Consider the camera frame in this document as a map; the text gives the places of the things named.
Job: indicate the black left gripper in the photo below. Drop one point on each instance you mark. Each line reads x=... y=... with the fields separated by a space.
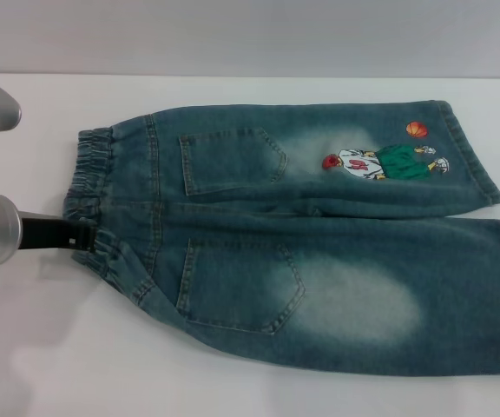
x=44 y=232

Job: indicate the blue denim shorts cartoon print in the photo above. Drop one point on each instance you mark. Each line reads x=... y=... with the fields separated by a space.
x=319 y=260

